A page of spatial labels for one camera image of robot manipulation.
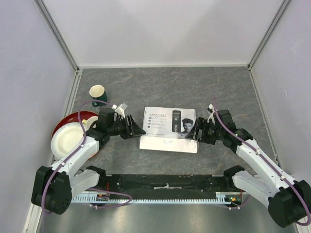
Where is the cream paper cup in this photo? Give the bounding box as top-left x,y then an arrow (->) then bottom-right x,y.
82,116 -> 98,130
89,84 -> 107,107

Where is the white slotted cable duct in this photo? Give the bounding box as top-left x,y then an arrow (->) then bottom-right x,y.
71,191 -> 239,204

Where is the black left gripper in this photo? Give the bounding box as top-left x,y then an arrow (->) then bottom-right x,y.
108,115 -> 146,140

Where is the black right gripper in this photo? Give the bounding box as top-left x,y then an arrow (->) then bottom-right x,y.
185,117 -> 224,145

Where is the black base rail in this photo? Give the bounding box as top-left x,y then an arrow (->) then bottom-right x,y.
96,174 -> 241,199

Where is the white plate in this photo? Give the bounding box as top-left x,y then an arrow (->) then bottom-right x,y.
51,122 -> 83,159

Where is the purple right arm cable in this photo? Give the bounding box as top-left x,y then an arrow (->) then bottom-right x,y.
212,94 -> 311,226

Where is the red round plate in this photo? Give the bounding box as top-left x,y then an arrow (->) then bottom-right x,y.
51,111 -> 100,158

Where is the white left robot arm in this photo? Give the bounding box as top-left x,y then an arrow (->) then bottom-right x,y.
31,108 -> 146,215

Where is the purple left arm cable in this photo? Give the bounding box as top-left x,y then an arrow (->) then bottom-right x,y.
41,99 -> 133,215

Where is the white cardboard box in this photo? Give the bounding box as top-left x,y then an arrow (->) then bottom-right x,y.
139,107 -> 198,153

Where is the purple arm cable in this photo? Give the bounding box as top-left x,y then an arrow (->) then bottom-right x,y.
212,94 -> 311,226
41,99 -> 133,215

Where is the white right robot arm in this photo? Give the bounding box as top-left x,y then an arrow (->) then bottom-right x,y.
189,105 -> 311,228

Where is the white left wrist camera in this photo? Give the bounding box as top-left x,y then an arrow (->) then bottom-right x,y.
111,103 -> 128,118

